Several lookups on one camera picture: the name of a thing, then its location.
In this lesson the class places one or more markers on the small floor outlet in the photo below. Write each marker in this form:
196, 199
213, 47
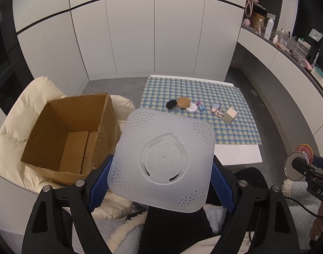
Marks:
254, 93

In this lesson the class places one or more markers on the translucent perforated plastic lid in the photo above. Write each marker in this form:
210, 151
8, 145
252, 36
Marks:
161, 143

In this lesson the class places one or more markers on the white round compact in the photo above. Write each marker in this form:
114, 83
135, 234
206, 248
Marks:
191, 108

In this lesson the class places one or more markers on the beige square box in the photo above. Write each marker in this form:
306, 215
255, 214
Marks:
229, 115

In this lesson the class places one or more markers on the small pink plush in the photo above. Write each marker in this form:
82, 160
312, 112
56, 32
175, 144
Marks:
246, 22

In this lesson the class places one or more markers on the mint green box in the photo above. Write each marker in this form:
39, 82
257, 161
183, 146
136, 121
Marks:
321, 76

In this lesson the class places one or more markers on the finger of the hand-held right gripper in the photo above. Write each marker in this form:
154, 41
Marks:
300, 165
321, 160

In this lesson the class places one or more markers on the blue yellow checkered tablecloth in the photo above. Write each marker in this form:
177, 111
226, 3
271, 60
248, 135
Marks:
203, 90

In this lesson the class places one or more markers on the person's right hand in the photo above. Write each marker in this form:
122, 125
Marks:
320, 222

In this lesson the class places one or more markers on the small purple-capped bottle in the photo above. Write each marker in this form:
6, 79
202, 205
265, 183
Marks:
201, 107

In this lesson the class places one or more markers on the clear drawer organizer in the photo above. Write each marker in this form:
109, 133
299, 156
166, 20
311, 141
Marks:
302, 48

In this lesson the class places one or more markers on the white low table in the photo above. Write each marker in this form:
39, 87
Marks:
238, 154

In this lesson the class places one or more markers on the red can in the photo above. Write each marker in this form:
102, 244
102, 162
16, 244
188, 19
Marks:
305, 152

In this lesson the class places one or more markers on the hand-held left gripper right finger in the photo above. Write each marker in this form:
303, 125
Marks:
222, 187

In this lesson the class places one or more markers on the dark glass door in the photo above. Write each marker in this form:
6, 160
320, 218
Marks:
2, 66

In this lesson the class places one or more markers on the small glass perfume bottle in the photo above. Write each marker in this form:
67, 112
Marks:
218, 113

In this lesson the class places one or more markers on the brown cardboard box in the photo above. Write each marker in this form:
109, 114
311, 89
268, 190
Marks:
71, 116

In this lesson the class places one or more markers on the brown paper box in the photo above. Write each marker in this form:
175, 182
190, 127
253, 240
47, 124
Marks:
256, 18

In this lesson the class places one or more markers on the cream cushioned chair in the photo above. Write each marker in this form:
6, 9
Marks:
24, 105

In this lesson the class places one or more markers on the grey square plate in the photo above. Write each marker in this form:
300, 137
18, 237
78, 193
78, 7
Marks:
315, 35

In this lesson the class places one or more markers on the small white bottle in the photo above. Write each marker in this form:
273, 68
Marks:
275, 38

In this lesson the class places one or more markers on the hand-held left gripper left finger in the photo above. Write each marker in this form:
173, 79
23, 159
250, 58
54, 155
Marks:
98, 187

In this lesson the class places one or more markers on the brown makeup puff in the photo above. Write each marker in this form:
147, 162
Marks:
183, 102

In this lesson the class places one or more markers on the tall white bottle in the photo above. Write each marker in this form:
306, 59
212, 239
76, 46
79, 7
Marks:
269, 29

